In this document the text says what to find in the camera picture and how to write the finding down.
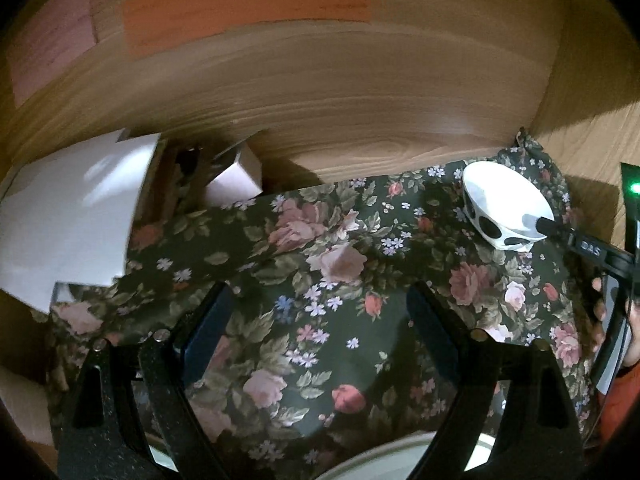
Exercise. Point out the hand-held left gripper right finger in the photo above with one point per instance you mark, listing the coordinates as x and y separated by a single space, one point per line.
435 330

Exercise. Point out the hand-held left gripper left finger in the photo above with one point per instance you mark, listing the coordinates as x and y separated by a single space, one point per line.
200 332

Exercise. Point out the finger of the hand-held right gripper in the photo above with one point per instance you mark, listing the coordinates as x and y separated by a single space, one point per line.
552 230

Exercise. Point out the white bowl with black spots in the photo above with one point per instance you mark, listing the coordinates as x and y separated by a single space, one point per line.
500 195

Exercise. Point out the large white plate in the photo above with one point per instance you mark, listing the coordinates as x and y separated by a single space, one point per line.
400 457

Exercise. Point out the person's right hand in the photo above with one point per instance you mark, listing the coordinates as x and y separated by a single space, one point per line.
597 300

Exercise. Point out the dark floral tablecloth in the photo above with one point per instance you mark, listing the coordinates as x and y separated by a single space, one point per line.
325 260

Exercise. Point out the small white box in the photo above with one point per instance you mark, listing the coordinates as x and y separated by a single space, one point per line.
235 177

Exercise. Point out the stack of papers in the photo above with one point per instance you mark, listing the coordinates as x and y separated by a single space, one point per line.
65 220

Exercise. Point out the orange paper strip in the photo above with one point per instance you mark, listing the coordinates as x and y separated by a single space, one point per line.
250 10

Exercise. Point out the pink paper strip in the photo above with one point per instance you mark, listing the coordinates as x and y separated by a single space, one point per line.
50 40

